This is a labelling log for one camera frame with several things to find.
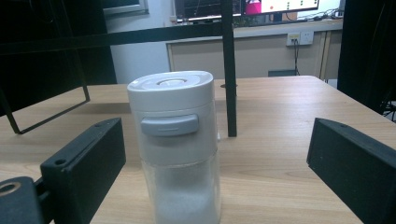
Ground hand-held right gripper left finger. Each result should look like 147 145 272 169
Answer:
39 117 127 224

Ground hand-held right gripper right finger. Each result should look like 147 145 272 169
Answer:
306 117 396 224

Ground white salt shaker jar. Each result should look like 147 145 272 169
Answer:
126 70 222 224

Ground black curtain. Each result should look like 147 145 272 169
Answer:
337 0 396 116

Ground beige desk with panel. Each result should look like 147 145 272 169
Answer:
165 19 344 80

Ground computer monitor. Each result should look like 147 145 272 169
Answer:
174 0 321 22

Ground black power cable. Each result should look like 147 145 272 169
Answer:
292 38 301 77

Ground white wall socket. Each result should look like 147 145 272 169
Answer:
286 30 315 48

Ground black metal stand frame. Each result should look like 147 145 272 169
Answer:
0 0 238 138

